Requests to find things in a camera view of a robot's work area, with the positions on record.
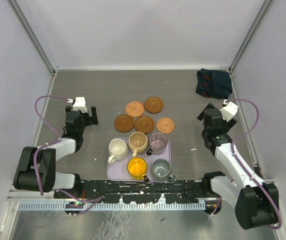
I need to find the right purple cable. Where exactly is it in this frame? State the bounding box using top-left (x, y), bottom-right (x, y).
top-left (223, 98), bottom-right (282, 230)

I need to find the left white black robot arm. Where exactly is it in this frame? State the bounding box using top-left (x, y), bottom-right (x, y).
top-left (14, 106), bottom-right (98, 198)

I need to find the slotted cable duct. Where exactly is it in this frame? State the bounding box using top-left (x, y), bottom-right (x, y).
top-left (18, 200), bottom-right (206, 211)

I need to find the beige ceramic mug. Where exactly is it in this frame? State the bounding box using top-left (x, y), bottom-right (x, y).
top-left (128, 131), bottom-right (148, 158)

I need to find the white ceramic mug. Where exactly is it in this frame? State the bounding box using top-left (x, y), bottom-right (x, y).
top-left (108, 138), bottom-right (128, 165)

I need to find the dark wooden coaster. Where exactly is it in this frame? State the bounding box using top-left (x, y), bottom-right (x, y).
top-left (114, 114), bottom-right (134, 133)
top-left (144, 96), bottom-right (164, 114)
top-left (134, 115), bottom-right (155, 134)

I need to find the dark blue folded cloth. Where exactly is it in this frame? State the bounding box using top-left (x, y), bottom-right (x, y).
top-left (195, 68), bottom-right (232, 100)

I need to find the purple glass mug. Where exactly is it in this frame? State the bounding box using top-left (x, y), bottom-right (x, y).
top-left (146, 132), bottom-right (168, 156)

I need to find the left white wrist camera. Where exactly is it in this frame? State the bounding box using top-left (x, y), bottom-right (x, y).
top-left (72, 97), bottom-right (88, 113)

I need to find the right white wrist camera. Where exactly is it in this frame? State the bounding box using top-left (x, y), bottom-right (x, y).
top-left (219, 99), bottom-right (238, 122)

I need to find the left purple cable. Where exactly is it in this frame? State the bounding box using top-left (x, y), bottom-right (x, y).
top-left (34, 95), bottom-right (75, 196)

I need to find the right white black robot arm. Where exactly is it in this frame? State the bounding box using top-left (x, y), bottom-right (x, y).
top-left (198, 99), bottom-right (282, 230)

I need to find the light woven coaster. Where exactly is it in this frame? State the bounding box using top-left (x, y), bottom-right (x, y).
top-left (125, 101), bottom-right (145, 118)
top-left (156, 117), bottom-right (175, 134)

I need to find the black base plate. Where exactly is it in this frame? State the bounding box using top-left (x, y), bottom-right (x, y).
top-left (67, 179), bottom-right (218, 204)

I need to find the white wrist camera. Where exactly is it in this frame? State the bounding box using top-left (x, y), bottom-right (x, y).
top-left (72, 97), bottom-right (88, 113)
top-left (219, 99), bottom-right (238, 122)

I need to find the grey ceramic mug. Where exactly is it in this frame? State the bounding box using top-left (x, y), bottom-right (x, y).
top-left (151, 158), bottom-right (177, 182)

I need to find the yellow glass mug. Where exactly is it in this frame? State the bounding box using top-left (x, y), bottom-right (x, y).
top-left (127, 157), bottom-right (149, 182)

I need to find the lilac plastic tray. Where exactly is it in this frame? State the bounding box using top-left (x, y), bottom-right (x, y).
top-left (107, 142), bottom-right (171, 182)

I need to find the purple cable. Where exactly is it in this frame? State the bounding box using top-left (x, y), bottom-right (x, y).
top-left (34, 95), bottom-right (75, 196)
top-left (223, 98), bottom-right (282, 230)

